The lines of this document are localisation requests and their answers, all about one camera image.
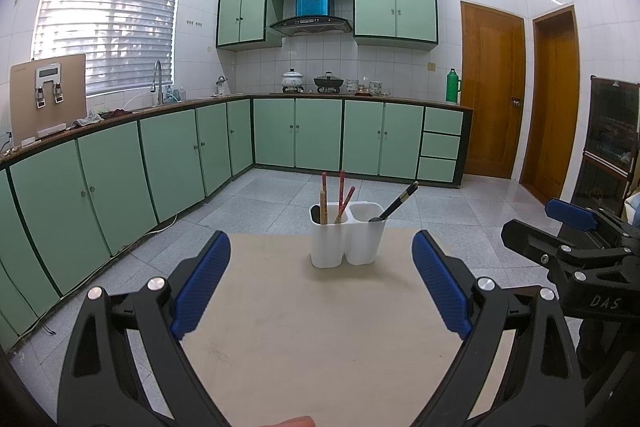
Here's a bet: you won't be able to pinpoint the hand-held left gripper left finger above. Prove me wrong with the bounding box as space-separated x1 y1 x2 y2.
57 230 232 427

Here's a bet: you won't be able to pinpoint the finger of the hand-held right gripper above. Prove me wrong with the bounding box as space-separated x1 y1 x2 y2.
501 219 576 270
545 198 640 253

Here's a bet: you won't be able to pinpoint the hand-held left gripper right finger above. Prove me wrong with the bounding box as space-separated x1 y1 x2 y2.
411 230 587 427

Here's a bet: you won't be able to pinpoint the black chopstick silver band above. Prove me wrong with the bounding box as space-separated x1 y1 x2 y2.
376 181 420 220
371 185 416 222

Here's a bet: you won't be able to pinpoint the white plastic utensil holder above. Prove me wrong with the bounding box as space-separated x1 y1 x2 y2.
309 202 387 269

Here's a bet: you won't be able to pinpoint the black glass cabinet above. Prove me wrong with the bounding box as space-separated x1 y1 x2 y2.
569 76 640 219

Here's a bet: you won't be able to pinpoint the plain wooden door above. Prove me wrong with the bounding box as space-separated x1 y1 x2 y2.
519 5 581 207

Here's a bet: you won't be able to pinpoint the green kitchen base cabinets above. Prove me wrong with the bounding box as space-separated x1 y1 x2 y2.
0 94 474 343

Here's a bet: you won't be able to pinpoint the green thermos flask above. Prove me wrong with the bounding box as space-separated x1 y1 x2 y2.
445 68 461 104

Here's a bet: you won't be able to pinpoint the crumpled cloth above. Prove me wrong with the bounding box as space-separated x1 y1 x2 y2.
72 109 106 128

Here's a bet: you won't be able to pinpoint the chrome kitchen faucet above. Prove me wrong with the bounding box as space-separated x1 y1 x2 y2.
151 60 166 106

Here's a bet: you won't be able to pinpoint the white flat box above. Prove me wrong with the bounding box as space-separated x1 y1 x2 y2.
20 123 69 146

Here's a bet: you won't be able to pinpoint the black wok with lid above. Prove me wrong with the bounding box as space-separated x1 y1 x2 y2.
313 72 345 90

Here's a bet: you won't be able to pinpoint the brown water dispenser box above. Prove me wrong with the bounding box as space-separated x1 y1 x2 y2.
9 54 89 147

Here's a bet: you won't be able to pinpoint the white window blind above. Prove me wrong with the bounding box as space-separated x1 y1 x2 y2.
32 0 186 98

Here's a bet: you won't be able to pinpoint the range hood with blue film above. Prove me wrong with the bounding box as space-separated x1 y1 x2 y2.
268 0 354 38

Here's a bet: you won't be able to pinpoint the white floor cable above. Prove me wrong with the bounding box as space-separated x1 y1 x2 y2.
144 213 179 236

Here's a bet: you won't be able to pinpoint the wooden door with handle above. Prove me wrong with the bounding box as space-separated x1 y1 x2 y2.
459 1 527 180

